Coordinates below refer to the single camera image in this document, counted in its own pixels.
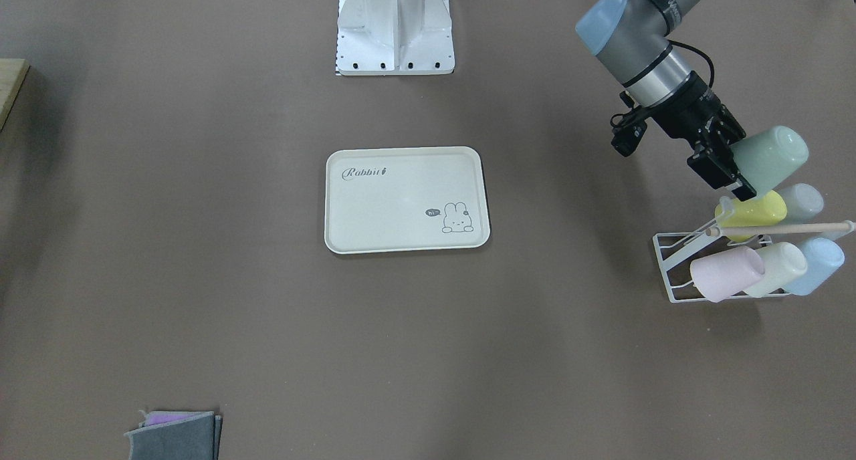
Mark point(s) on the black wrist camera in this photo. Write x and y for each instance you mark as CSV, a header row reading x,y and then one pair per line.
x,y
628,128

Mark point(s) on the cream plastic cup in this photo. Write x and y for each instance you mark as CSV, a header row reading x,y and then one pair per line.
x,y
783,263

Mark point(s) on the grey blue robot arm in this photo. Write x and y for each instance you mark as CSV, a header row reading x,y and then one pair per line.
x,y
631,39

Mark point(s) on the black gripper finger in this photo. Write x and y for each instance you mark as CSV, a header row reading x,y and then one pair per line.
x,y
726,127
719,170

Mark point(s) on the white wire cup rack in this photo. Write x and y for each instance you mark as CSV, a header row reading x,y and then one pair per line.
x,y
674,251

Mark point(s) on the yellow plastic cup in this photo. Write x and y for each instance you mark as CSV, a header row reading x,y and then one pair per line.
x,y
768,209

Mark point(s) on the pink plastic cup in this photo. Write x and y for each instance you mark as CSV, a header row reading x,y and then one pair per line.
x,y
726,273

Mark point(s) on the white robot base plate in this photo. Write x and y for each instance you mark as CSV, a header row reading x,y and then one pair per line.
x,y
394,38

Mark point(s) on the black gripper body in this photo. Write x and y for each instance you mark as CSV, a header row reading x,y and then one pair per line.
x,y
689,113

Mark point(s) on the folded grey cloth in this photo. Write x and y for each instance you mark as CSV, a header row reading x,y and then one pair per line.
x,y
176,435

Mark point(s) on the light blue plastic cup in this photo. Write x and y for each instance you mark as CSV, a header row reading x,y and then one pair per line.
x,y
824,257

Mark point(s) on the grey blue plastic cup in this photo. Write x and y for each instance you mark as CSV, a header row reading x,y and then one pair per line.
x,y
803,202

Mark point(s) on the green plastic cup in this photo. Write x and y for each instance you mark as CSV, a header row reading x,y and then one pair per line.
x,y
766,159

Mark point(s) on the cream rabbit print tray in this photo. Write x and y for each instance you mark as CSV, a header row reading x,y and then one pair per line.
x,y
382,200

